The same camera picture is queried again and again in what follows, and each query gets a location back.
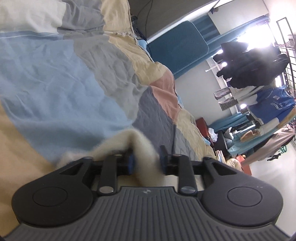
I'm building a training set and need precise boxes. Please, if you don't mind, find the blue curtain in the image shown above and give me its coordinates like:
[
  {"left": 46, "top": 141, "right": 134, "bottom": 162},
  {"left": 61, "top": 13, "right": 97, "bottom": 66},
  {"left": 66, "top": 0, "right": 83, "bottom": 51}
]
[{"left": 193, "top": 15, "right": 269, "bottom": 59}]

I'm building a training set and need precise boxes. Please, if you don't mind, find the grey bedside cabinet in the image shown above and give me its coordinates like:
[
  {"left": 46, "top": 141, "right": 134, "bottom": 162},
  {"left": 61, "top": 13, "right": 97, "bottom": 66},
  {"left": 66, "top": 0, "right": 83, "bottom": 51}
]
[{"left": 128, "top": 0, "right": 219, "bottom": 41}]

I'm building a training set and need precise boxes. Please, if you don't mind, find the cream striped sweater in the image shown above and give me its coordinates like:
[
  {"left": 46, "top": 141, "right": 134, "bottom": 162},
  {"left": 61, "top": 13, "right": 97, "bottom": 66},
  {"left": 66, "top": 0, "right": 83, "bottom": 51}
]
[{"left": 55, "top": 128, "right": 204, "bottom": 193}]

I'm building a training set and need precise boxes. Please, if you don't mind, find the dark red wooden chest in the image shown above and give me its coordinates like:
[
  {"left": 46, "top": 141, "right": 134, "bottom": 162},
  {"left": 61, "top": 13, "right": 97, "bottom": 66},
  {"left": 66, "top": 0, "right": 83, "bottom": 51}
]
[{"left": 196, "top": 118, "right": 211, "bottom": 145}]

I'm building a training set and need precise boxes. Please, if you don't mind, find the black metal clothes rack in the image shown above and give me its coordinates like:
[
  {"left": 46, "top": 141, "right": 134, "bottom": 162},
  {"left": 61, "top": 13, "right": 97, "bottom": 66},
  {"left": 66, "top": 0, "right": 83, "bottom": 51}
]
[{"left": 276, "top": 17, "right": 295, "bottom": 98}]

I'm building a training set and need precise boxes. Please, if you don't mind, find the black power cable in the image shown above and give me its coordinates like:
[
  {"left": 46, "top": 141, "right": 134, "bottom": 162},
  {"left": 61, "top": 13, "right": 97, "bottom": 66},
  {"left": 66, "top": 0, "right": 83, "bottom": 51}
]
[{"left": 132, "top": 0, "right": 155, "bottom": 41}]

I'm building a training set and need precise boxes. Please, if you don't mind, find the blue hanging sports shirt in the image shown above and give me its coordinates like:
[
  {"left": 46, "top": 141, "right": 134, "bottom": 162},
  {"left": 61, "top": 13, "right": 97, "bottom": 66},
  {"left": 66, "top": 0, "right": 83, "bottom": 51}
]
[{"left": 247, "top": 87, "right": 295, "bottom": 125}]

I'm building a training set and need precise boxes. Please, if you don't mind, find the black hanging jacket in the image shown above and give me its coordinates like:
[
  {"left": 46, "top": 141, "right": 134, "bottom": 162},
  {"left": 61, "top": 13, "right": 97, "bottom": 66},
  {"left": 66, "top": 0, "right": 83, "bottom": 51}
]
[{"left": 213, "top": 41, "right": 290, "bottom": 89}]

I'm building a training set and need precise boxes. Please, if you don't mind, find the patchwork colour block quilt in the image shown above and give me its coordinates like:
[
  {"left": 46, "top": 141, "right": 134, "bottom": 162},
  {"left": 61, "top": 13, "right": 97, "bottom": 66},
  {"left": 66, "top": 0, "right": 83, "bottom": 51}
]
[{"left": 1, "top": 1, "right": 215, "bottom": 236}]

